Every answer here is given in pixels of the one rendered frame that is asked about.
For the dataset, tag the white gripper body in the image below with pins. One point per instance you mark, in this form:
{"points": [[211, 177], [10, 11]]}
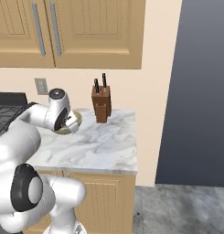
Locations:
{"points": [[73, 122]]}

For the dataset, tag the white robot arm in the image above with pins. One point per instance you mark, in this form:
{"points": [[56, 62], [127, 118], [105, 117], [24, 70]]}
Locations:
{"points": [[12, 143]]}

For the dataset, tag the olive green bowl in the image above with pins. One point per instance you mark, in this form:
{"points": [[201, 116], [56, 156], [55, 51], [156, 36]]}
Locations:
{"points": [[64, 131]]}

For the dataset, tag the brown wooden knife block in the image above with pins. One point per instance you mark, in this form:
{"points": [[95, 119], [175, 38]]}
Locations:
{"points": [[101, 105]]}

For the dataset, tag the black hob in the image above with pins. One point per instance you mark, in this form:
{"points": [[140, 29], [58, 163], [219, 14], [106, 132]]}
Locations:
{"points": [[3, 112]]}

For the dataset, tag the grey wall socket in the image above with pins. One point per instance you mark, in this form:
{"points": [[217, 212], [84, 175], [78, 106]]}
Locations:
{"points": [[41, 86]]}

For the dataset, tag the wooden wall cupboard door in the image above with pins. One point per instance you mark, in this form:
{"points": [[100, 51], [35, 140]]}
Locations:
{"points": [[12, 30], [98, 30]]}

